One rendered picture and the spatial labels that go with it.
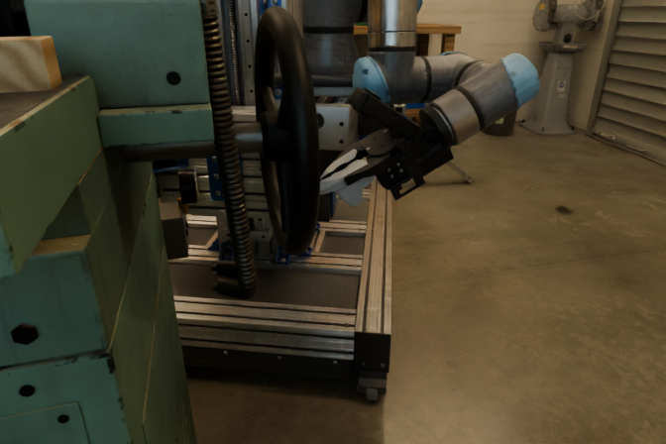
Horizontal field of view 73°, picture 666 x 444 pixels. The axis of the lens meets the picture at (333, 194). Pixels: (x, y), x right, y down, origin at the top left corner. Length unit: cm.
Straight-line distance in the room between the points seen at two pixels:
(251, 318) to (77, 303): 87
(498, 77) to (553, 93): 346
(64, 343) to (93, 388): 5
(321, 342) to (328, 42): 71
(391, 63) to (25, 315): 55
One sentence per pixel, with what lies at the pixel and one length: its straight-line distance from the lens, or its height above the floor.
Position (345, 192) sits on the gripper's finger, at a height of 71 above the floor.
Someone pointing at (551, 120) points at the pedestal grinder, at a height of 10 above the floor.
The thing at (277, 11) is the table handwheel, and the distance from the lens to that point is 50.
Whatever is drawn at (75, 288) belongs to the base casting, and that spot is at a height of 77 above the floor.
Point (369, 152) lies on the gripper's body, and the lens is 65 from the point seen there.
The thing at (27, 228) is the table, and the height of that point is 85.
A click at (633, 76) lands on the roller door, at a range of 397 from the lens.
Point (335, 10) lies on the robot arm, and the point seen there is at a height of 95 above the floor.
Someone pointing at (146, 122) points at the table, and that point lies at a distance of 43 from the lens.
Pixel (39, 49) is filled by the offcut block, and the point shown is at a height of 93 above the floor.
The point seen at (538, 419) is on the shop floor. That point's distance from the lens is 136.
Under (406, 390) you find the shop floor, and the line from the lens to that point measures 134.
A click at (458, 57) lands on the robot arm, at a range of 79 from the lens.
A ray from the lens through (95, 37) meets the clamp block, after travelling 44.
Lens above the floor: 95
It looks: 22 degrees down
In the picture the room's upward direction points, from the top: straight up
